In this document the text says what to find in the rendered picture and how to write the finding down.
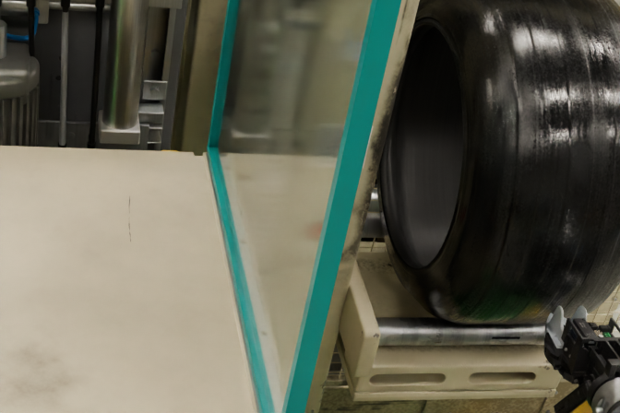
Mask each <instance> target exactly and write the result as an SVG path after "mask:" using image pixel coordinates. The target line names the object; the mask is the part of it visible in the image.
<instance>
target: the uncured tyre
mask: <svg viewBox="0 0 620 413"><path fill-rule="evenodd" d="M376 180H377V195H378V205H379V213H380V219H381V225H382V231H383V235H384V239H385V244H386V247H387V253H388V256H389V259H390V262H391V264H392V266H393V268H394V271H395V273H396V275H397V277H398V279H399V281H400V283H401V284H402V286H403V287H404V288H405V289H406V290H407V291H408V292H409V293H410V294H411V295H412V296H413V298H414V299H415V300H417V301H418V302H419V303H420V304H421V305H422V306H423V307H424V308H425V310H426V311H428V312H429V313H430V314H432V315H433V316H435V317H437V318H441V319H444V320H447V321H450V322H453V323H457V324H464V325H467V324H546V320H547V318H548V316H549V314H550V313H554V311H555V309H556V307H557V306H561V307H562V308H563V311H564V317H565V318H566V319H567V317H569V318H570V319H571V318H572V316H573V315H574V313H575V312H576V310H577V308H578V307H579V306H584V307H585V309H586V310H587V314H589V313H591V312H593V311H594V310H596V309H597V308H598V307H599V306H601V305H602V304H603V303H604V302H605V301H606V300H607V299H608V297H609V296H610V295H611V294H612V293H613V291H614V290H615V289H616V288H617V286H618V285H619V284H620V6H619V5H618V4H617V3H616V2H615V0H420V2H419V5H418V9H417V13H416V17H415V20H414V24H413V28H412V32H411V38H410V43H409V47H408V51H407V54H406V58H405V62H404V66H403V69H402V73H401V77H400V80H399V86H398V90H397V94H396V99H395V102H394V107H393V111H392V114H391V118H390V122H389V126H388V130H387V137H386V141H385V145H384V148H383V152H382V156H381V160H380V163H379V167H378V171H377V173H376Z"/></svg>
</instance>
